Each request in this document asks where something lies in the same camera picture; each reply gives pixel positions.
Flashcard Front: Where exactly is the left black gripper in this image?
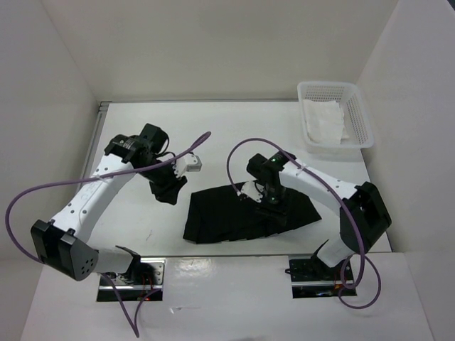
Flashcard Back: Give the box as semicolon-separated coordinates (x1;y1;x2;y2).
139;158;188;206

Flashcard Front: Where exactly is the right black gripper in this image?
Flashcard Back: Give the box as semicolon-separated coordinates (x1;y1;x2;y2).
254;184;293;226

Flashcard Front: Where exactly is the black pleated skirt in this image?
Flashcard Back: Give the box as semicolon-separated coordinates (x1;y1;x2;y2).
183;185;321;244

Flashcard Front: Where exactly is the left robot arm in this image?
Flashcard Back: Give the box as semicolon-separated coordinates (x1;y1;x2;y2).
31;124;201;284

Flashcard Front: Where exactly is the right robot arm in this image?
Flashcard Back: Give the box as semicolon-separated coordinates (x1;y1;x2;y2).
240;152;392;279

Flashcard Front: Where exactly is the white cloth in basket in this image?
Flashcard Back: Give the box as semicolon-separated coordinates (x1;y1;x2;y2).
303;99;349;145

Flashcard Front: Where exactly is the white plastic basket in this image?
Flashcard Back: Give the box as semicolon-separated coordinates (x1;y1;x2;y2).
297;81;375;154

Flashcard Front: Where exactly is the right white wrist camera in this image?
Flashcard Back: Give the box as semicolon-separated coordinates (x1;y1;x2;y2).
237;180;264;203

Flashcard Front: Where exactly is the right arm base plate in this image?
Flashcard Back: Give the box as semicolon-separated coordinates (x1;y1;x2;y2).
284;256;343;299

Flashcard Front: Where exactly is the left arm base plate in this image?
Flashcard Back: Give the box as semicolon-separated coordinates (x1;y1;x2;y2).
107;257;166;302

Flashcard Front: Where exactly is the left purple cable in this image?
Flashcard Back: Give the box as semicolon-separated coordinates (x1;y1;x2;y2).
5;131;213;338

